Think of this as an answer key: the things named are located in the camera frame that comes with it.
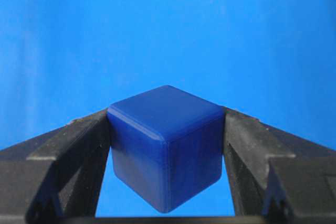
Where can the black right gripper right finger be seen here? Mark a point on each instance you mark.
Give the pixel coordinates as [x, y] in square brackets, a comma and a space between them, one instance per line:
[277, 175]

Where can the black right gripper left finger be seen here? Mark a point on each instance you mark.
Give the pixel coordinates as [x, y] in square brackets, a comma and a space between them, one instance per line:
[57, 174]

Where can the blue cube block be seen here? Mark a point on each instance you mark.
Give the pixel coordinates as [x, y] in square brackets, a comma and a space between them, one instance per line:
[166, 145]

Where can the blue table cloth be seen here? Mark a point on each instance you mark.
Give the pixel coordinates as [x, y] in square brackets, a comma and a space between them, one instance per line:
[271, 59]

